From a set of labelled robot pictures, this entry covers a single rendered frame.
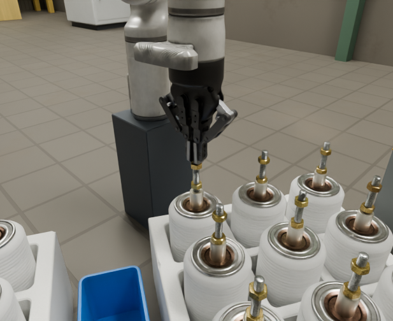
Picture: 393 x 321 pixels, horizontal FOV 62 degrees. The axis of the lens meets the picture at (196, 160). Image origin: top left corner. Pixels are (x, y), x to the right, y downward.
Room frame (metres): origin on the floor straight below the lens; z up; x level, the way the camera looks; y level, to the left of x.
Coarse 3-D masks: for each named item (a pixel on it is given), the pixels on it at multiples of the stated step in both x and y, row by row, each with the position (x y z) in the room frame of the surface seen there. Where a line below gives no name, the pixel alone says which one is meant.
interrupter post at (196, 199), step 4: (192, 192) 0.44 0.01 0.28; (196, 192) 0.44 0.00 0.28; (200, 192) 0.44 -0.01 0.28; (192, 196) 0.43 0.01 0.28; (196, 196) 0.43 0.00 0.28; (200, 196) 0.43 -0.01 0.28; (192, 200) 0.43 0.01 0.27; (196, 200) 0.43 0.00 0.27; (200, 200) 0.43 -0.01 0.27; (192, 204) 0.43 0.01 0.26; (196, 204) 0.43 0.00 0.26; (200, 204) 0.43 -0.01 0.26; (196, 208) 0.43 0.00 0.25
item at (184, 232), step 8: (176, 216) 0.42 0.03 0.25; (176, 224) 0.41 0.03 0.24; (184, 224) 0.40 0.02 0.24; (192, 224) 0.40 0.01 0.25; (200, 224) 0.40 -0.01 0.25; (208, 224) 0.40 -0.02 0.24; (176, 232) 0.41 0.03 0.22; (184, 232) 0.40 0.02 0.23; (192, 232) 0.40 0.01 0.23; (200, 232) 0.40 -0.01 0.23; (208, 232) 0.40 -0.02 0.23; (176, 240) 0.41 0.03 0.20; (184, 240) 0.40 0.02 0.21; (192, 240) 0.40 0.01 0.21; (176, 248) 0.41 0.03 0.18; (184, 248) 0.40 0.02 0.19; (176, 256) 0.41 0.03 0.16
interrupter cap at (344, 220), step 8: (336, 216) 0.41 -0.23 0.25; (344, 216) 0.41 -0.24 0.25; (352, 216) 0.41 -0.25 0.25; (336, 224) 0.39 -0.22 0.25; (344, 224) 0.39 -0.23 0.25; (352, 224) 0.39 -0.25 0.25; (376, 224) 0.39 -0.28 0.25; (384, 224) 0.39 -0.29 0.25; (344, 232) 0.37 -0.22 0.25; (352, 232) 0.37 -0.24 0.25; (360, 232) 0.37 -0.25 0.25; (368, 232) 0.37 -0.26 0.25; (376, 232) 0.37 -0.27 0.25; (384, 232) 0.37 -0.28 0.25; (360, 240) 0.36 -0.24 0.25; (368, 240) 0.35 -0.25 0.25; (376, 240) 0.35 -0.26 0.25; (384, 240) 0.36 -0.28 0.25
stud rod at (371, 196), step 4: (376, 176) 0.39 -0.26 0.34; (376, 180) 0.38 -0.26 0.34; (380, 180) 0.39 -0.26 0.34; (372, 184) 0.39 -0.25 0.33; (376, 184) 0.38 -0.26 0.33; (372, 192) 0.38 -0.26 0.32; (368, 196) 0.39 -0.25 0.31; (372, 196) 0.38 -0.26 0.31; (368, 200) 0.39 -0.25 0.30; (372, 200) 0.38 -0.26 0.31; (364, 204) 0.39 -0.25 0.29; (368, 204) 0.39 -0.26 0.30; (372, 204) 0.39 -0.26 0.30
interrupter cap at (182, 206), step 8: (176, 200) 0.45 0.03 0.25; (184, 200) 0.45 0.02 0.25; (208, 200) 0.45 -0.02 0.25; (216, 200) 0.45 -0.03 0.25; (176, 208) 0.43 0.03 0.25; (184, 208) 0.43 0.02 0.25; (192, 208) 0.43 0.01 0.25; (200, 208) 0.43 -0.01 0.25; (208, 208) 0.43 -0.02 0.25; (184, 216) 0.41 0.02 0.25; (192, 216) 0.41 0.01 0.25; (200, 216) 0.41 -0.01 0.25; (208, 216) 0.41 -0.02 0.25
